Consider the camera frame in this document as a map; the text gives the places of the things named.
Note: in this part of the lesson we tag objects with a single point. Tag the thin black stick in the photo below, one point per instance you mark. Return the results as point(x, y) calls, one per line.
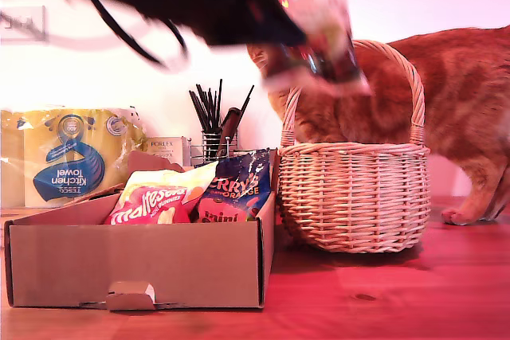
point(220, 105)
point(198, 111)
point(247, 100)
point(204, 107)

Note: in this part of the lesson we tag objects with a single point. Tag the dark brown comb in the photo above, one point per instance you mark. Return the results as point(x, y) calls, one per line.
point(231, 125)

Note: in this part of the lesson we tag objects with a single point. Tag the yellow kitchen towel pack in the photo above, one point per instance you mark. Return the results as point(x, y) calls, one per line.
point(60, 149)

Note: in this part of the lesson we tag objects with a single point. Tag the brown cardboard box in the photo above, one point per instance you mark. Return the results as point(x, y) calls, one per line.
point(139, 260)

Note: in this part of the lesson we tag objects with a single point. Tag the pink yellow Maltesers bag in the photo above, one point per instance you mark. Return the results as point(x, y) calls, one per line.
point(151, 204)

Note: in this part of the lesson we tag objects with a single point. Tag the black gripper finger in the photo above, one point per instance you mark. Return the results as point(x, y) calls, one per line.
point(275, 29)

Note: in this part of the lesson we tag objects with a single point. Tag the ginger cat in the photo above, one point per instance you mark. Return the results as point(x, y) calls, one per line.
point(438, 97)

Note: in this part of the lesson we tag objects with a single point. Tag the blue Terry's egg bag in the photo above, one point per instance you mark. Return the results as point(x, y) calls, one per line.
point(231, 188)

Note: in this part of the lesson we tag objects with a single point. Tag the white Porlex carton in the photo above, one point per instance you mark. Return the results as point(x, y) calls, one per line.
point(167, 145)

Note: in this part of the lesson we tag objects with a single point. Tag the white wall switch plate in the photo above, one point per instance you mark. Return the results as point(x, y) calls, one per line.
point(24, 33)

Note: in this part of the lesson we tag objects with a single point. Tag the white Galaxy egg bag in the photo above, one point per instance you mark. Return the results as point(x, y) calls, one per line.
point(330, 37)

